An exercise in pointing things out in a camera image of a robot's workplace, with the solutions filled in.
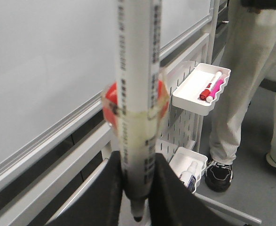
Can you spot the white cleaner spray bottle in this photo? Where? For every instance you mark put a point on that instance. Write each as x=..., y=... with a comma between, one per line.
x=188, y=177

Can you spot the red capped marker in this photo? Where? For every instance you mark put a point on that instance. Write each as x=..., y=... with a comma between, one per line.
x=205, y=93

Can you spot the person in beige trousers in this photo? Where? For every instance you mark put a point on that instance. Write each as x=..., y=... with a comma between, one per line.
x=250, y=52

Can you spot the red round magnet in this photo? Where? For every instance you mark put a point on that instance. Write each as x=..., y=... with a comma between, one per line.
x=109, y=101

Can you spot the white pegboard tray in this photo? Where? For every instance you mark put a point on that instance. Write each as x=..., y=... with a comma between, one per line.
x=182, y=160
x=187, y=95

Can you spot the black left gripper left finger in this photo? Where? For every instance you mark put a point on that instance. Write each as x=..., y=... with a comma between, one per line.
x=100, y=204

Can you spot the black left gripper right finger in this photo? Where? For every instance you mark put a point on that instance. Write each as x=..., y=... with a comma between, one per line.
x=172, y=204

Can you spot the white black-tipped whiteboard marker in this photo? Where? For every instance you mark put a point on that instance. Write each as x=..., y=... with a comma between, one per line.
x=139, y=25

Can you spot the upper white pegboard tray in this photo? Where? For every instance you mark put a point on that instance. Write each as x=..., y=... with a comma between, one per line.
x=187, y=95

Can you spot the black sneaker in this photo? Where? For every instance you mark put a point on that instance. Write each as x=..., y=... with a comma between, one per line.
x=218, y=176

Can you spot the pink marker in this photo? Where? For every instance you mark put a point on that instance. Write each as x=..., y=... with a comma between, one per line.
x=213, y=92

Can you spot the lower white pegboard tray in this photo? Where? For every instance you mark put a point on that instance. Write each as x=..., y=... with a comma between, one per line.
x=182, y=160

